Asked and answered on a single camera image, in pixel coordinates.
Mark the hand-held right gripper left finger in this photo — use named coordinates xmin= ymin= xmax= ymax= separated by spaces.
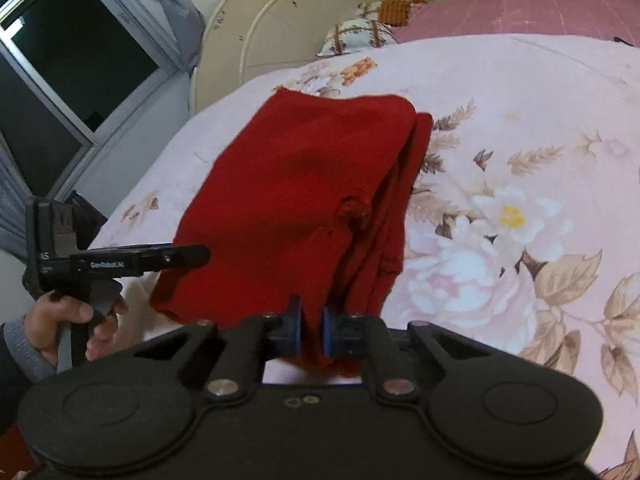
xmin=132 ymin=296 xmax=302 ymax=403

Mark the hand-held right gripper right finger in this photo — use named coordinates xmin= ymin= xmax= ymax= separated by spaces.
xmin=322 ymin=306 xmax=488 ymax=403

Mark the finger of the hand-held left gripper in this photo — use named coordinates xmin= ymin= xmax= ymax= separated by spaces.
xmin=170 ymin=244 xmax=211 ymax=271

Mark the red knitted sweater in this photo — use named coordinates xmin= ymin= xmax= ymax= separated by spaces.
xmin=149 ymin=87 xmax=435 ymax=378

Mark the person's left forearm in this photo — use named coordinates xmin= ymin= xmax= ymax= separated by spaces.
xmin=0 ymin=315 xmax=57 ymax=431

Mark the person's left hand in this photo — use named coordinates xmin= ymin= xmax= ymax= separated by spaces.
xmin=25 ymin=292 xmax=129 ymax=367

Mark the dark window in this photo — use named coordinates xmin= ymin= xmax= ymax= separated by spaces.
xmin=0 ymin=0 xmax=173 ymax=196

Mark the grey curtain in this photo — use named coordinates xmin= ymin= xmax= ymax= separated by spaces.
xmin=85 ymin=0 xmax=207 ymax=75

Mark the cream arched headboard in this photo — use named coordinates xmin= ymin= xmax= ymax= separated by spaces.
xmin=190 ymin=0 xmax=388 ymax=116

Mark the pink floral bedspread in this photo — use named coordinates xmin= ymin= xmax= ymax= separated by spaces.
xmin=87 ymin=32 xmax=640 ymax=480

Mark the pink bed sheet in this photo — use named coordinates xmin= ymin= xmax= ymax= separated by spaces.
xmin=392 ymin=0 xmax=640 ymax=48

